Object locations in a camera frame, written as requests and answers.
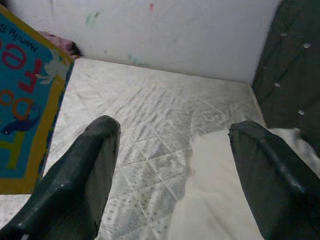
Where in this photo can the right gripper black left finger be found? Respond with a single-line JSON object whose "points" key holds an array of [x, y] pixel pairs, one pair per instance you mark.
{"points": [[70, 190]]}

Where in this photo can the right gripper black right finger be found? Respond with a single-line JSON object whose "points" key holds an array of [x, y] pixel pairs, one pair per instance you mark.
{"points": [[282, 190]]}

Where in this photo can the white pillow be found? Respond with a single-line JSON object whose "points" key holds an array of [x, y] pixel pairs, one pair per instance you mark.
{"points": [[212, 187]]}

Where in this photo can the blue yellow children's book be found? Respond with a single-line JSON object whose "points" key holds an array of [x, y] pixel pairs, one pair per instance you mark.
{"points": [[25, 100]]}

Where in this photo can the white quilted mattress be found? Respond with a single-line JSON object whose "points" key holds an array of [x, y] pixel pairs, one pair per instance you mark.
{"points": [[155, 112]]}

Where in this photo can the dark tufted headboard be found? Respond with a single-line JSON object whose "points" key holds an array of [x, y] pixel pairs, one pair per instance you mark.
{"points": [[287, 75]]}

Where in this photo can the purple cartoon print blanket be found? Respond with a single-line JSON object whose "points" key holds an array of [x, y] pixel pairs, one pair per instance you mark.
{"points": [[60, 42]]}

